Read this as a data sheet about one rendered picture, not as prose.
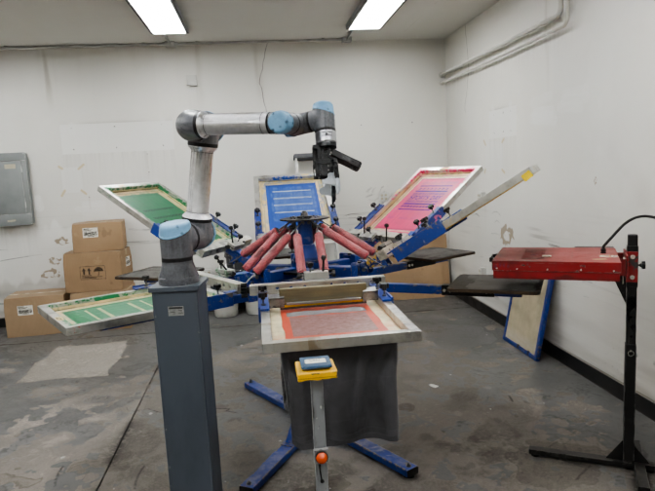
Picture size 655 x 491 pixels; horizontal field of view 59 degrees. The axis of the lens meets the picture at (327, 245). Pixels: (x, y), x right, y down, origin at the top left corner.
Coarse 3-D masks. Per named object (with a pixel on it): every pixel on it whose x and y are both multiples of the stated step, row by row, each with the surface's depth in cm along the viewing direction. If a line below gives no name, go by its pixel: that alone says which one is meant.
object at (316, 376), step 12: (300, 372) 187; (312, 372) 187; (324, 372) 187; (336, 372) 188; (312, 384) 192; (312, 396) 192; (312, 408) 193; (324, 408) 193; (312, 420) 197; (324, 420) 194; (324, 432) 194; (324, 444) 195; (324, 468) 196
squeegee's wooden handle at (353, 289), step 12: (288, 288) 267; (300, 288) 268; (312, 288) 268; (324, 288) 269; (336, 288) 270; (348, 288) 270; (360, 288) 271; (288, 300) 268; (300, 300) 268; (312, 300) 269
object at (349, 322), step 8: (352, 304) 275; (360, 304) 274; (352, 312) 260; (360, 312) 259; (368, 312) 259; (336, 320) 248; (344, 320) 248; (352, 320) 247; (360, 320) 246; (368, 320) 246; (376, 320) 245; (336, 328) 235; (344, 328) 234; (352, 328) 234; (360, 328) 233; (368, 328) 233; (376, 328) 232; (384, 328) 232
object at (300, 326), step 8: (288, 312) 266; (288, 320) 253; (296, 320) 252; (304, 320) 251; (312, 320) 250; (320, 320) 250; (328, 320) 249; (288, 328) 239; (296, 328) 238; (304, 328) 237; (312, 328) 237; (320, 328) 236; (328, 328) 236; (288, 336) 228; (296, 336) 227; (304, 336) 226; (312, 336) 226
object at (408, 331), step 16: (384, 304) 258; (400, 320) 231; (320, 336) 213; (336, 336) 212; (352, 336) 211; (368, 336) 212; (384, 336) 213; (400, 336) 214; (416, 336) 214; (272, 352) 208; (288, 352) 209
